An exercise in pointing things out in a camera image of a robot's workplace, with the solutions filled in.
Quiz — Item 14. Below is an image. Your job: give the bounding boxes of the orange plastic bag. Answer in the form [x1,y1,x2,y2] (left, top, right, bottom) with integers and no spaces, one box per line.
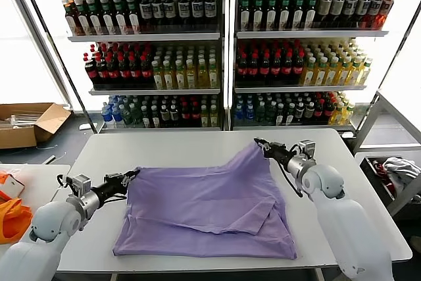
[0,197,34,245]

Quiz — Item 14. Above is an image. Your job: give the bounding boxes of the grey metal shelf rack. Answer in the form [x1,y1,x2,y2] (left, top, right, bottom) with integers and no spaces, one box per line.
[228,0,389,132]
[44,0,228,134]

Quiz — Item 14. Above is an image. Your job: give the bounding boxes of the open cardboard box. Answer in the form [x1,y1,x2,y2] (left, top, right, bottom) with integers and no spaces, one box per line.
[0,102,72,150]

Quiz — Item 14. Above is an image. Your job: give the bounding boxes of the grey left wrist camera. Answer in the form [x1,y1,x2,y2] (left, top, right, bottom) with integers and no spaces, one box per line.
[57,174,91,200]

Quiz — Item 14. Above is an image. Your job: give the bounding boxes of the black storage bin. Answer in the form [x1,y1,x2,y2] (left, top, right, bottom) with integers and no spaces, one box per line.
[354,151,421,222]

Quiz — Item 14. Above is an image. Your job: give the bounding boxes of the white packing material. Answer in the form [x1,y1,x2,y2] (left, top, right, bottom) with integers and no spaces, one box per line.
[0,113,45,130]

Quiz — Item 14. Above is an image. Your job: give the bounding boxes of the blue label water bottle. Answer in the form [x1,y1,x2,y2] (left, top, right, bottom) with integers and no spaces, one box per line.
[101,105,113,129]
[234,103,245,126]
[245,103,256,126]
[112,105,124,129]

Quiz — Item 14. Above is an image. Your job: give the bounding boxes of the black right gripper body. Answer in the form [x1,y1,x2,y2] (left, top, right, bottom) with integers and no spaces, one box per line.
[262,141,293,164]

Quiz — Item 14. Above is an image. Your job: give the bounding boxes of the small cola bottle red label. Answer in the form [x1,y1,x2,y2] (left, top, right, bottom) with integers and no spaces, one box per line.
[323,99,334,124]
[314,100,325,124]
[191,102,202,128]
[180,103,192,128]

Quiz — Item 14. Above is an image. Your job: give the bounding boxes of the dark bottle beige label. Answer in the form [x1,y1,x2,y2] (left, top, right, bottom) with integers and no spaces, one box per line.
[317,0,332,27]
[330,0,344,27]

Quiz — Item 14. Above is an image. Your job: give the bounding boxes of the dark tea bottle white label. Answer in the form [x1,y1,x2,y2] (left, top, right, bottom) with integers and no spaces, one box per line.
[113,0,129,36]
[100,0,115,36]
[264,0,279,32]
[291,0,305,31]
[239,0,252,32]
[278,0,292,31]
[251,0,265,32]
[126,0,142,36]
[304,0,317,30]
[74,0,89,37]
[87,0,102,36]

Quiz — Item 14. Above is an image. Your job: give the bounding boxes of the white orange-edged small box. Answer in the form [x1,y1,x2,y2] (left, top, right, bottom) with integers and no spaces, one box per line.
[6,174,26,198]

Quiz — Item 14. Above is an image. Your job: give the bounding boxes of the purple printed t-shirt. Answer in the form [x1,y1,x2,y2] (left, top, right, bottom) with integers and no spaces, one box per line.
[111,139,299,261]

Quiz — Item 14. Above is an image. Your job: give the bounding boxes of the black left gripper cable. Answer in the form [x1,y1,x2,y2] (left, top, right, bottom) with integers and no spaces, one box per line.
[98,192,129,203]

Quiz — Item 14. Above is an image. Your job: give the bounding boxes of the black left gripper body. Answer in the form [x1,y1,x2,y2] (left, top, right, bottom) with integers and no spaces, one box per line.
[90,172,132,209]

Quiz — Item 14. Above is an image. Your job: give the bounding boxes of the white grey crumpled garment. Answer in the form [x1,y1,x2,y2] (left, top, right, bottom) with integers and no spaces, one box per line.
[381,157,421,196]

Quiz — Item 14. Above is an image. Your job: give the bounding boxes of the dark bottle blue-white label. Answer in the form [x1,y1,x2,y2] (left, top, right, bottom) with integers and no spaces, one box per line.
[343,0,358,27]
[139,0,153,28]
[190,0,204,28]
[203,0,217,28]
[177,0,191,28]
[151,0,164,28]
[357,0,370,27]
[162,0,176,28]

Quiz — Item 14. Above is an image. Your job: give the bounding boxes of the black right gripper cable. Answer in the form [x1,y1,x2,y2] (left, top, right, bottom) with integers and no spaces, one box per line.
[279,161,305,199]

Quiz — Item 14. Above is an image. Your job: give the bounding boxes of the grey metal frame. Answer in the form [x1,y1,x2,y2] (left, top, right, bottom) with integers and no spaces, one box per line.
[350,91,421,152]

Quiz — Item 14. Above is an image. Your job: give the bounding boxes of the amber tea bottle white label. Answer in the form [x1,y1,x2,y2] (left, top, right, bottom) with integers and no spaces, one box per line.
[64,1,77,37]

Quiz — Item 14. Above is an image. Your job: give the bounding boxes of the cola bottle red cap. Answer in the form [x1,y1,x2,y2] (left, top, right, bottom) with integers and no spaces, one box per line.
[141,55,154,86]
[130,55,143,86]
[270,52,283,86]
[292,51,305,85]
[281,52,294,86]
[235,52,249,86]
[84,53,99,87]
[96,55,109,86]
[107,55,120,86]
[247,52,260,86]
[259,52,272,86]
[118,55,132,86]

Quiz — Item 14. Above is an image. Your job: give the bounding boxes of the red crumpled garment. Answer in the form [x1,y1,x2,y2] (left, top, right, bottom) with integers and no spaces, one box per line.
[371,159,395,196]

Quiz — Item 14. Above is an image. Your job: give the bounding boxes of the green tea bottle white cap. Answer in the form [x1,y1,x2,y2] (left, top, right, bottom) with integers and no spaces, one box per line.
[122,105,134,129]
[256,102,266,126]
[265,102,276,126]

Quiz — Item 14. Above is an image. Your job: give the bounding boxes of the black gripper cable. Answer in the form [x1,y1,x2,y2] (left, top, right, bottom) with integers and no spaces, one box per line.
[98,192,129,203]
[279,161,305,199]

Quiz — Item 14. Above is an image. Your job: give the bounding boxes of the red drink bottle white label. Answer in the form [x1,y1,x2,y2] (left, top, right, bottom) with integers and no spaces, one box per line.
[380,0,395,29]
[368,0,382,28]

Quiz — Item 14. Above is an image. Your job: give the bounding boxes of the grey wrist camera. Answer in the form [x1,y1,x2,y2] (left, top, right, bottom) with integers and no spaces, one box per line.
[57,174,91,200]
[297,140,317,165]

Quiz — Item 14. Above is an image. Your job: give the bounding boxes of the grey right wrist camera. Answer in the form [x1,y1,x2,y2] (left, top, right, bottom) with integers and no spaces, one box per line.
[297,140,317,165]

